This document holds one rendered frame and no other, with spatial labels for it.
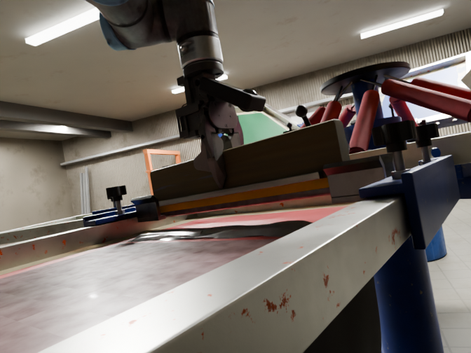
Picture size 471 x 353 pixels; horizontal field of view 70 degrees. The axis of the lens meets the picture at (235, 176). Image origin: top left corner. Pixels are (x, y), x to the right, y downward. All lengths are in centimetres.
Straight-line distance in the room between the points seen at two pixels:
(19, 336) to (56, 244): 41
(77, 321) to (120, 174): 980
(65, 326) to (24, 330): 3
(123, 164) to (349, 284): 982
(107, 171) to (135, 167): 97
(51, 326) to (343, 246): 20
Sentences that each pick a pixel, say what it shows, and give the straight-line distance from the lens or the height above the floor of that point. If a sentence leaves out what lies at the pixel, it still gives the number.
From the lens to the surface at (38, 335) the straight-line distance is 27.
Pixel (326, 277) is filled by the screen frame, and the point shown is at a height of 97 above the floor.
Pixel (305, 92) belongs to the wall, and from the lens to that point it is 800.
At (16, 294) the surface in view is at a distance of 42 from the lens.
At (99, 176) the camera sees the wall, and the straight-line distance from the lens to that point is 1053.
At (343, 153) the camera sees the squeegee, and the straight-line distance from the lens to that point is 47.
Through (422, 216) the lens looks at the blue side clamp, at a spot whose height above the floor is 97.
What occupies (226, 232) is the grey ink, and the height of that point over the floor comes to 96.
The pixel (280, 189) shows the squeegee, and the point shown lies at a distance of 52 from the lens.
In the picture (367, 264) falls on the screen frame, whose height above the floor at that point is 96.
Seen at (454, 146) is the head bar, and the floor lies 102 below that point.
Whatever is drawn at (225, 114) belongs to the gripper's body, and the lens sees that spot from 59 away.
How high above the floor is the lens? 103
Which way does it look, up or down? 1 degrees up
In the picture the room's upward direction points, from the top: 10 degrees counter-clockwise
